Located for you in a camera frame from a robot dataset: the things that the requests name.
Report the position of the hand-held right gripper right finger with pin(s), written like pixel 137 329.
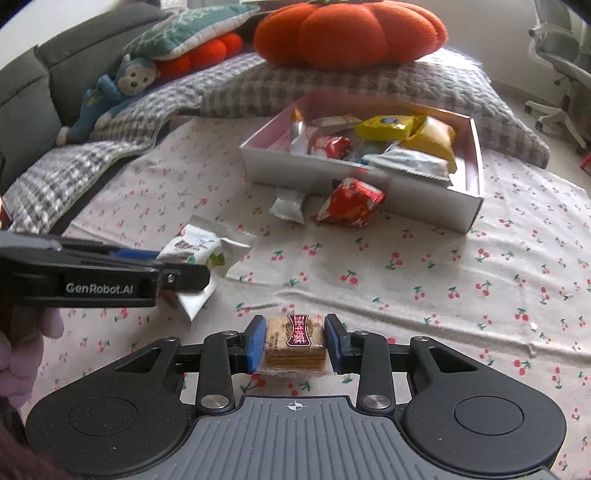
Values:
pixel 333 347

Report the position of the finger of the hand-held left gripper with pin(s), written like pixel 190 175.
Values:
pixel 184 278
pixel 124 254

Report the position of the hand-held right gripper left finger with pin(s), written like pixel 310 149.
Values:
pixel 256 344

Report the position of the white nut snack packet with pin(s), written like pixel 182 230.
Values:
pixel 198 242

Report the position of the brown cracker packet red label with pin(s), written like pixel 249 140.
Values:
pixel 293 355

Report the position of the pink cardboard box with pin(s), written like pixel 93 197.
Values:
pixel 415 203

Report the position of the white bread packet blue print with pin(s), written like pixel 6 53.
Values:
pixel 406 166

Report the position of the red snack packet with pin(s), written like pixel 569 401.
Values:
pixel 330 146
pixel 353 203

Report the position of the yellow snack packet blue label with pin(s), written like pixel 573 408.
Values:
pixel 388 128

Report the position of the plain yellow snack packet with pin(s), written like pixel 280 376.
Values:
pixel 434 138

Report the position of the person's left hand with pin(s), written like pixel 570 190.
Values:
pixel 21 364

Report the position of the cherry print cloth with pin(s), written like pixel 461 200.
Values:
pixel 415 286

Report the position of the white foil snack packet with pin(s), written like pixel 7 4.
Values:
pixel 288 205

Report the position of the blue monkey plush toy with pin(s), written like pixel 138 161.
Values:
pixel 106 101

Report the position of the grey sofa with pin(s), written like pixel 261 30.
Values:
pixel 27 92

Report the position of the grey checkered blanket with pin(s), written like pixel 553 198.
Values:
pixel 277 87

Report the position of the small orange plush pillow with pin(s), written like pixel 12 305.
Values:
pixel 207 53

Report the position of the teal leaf print pillow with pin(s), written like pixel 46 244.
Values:
pixel 184 30

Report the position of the orange pumpkin pillow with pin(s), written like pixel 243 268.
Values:
pixel 351 32

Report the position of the white office chair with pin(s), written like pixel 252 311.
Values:
pixel 563 50

